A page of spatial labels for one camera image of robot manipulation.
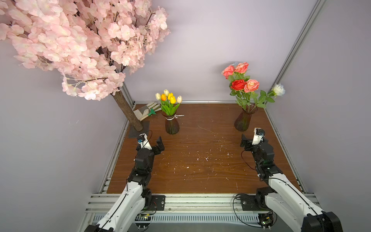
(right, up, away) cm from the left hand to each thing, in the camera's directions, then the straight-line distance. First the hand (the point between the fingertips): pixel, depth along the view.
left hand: (155, 138), depth 81 cm
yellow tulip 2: (+9, +25, +1) cm, 26 cm away
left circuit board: (-4, -41, -9) cm, 42 cm away
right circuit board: (+58, -39, -12) cm, 71 cm away
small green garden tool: (-10, +15, +30) cm, 35 cm away
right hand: (+57, +3, 0) cm, 57 cm away
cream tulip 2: (+14, +22, +1) cm, 26 cm away
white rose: (+70, +27, -2) cm, 75 cm away
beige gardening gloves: (-18, +15, +33) cm, 40 cm away
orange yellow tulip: (+5, +23, +1) cm, 23 cm away
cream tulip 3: (+5, +17, +4) cm, 18 cm away
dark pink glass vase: (+58, +8, +18) cm, 61 cm away
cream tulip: (+6, +27, +4) cm, 28 cm away
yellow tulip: (+10, +17, +3) cm, 20 cm away
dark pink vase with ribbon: (+8, +7, +13) cm, 17 cm away
